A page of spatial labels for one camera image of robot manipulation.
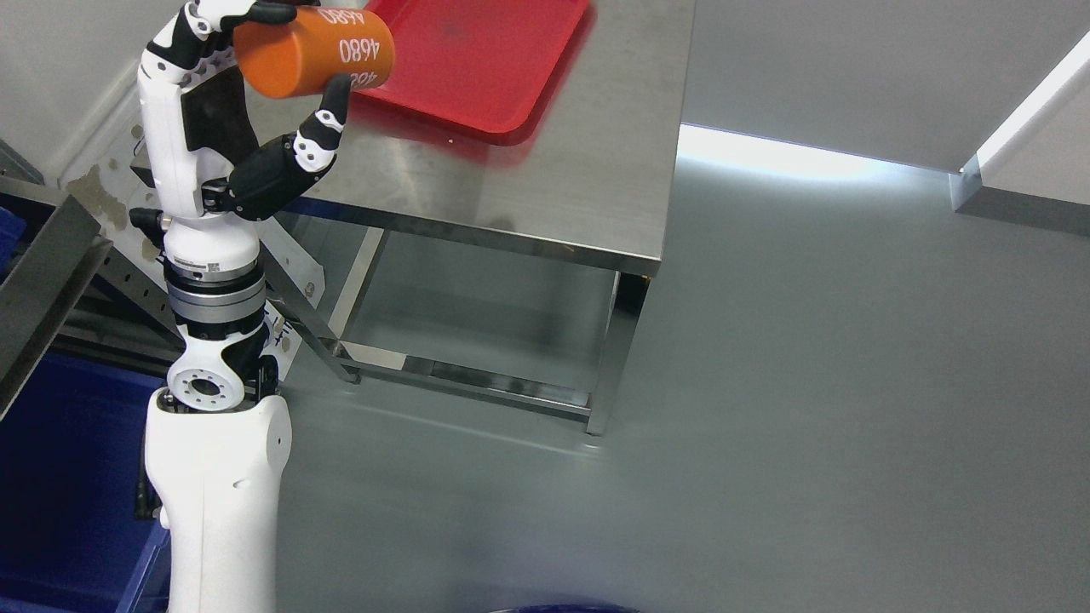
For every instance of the metal shelf rail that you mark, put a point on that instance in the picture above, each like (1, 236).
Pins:
(44, 285)

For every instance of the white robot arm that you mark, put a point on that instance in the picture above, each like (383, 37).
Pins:
(217, 439)

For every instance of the stainless steel desk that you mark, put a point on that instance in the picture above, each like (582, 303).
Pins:
(589, 187)

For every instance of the red plastic tray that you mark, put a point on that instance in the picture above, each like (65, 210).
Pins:
(483, 69)

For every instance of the blue bin lower far left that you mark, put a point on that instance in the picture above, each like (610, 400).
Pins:
(72, 539)

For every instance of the white labelled shelf side panel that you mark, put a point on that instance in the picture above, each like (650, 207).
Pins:
(129, 210)

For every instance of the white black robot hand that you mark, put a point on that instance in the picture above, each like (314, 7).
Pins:
(203, 152)

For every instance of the orange cylindrical capacitor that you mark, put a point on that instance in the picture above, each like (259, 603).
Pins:
(299, 58)

